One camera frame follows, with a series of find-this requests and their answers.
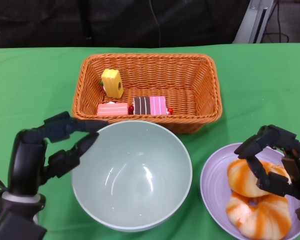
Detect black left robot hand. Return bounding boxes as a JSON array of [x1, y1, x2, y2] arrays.
[[8, 111, 110, 197]]

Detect green tablecloth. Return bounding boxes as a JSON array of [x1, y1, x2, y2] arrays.
[[0, 41, 300, 240]]

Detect white round plate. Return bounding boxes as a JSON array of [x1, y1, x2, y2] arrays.
[[199, 142, 300, 240]]

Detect red brown cake slice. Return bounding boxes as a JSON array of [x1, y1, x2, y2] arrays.
[[96, 101, 135, 116]]

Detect black floor cables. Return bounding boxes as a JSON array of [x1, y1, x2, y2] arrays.
[[263, 0, 291, 43]]

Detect black backdrop curtain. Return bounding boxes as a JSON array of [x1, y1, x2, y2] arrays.
[[0, 0, 252, 48]]

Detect grey metal bowl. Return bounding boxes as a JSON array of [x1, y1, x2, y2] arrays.
[[71, 120, 193, 233]]

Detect long orange striped bread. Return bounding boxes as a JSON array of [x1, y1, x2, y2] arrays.
[[225, 191, 293, 240]]

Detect dark brown chocolate cake slice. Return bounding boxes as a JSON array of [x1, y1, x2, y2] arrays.
[[133, 96, 151, 116]]

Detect round pumpkin shaped bread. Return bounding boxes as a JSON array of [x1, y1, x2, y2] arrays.
[[226, 159, 292, 198]]

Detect thin black hanging cable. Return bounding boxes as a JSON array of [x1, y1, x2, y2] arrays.
[[148, 0, 163, 48]]

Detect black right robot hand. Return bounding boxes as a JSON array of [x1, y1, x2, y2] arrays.
[[233, 124, 300, 225]]

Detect orange wicker basket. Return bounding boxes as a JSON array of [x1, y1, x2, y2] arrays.
[[71, 53, 223, 135]]

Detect grey aluminium frame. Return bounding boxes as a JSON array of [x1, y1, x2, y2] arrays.
[[232, 0, 276, 45]]

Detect yellow cake block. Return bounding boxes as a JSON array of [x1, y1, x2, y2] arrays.
[[99, 68, 124, 98]]

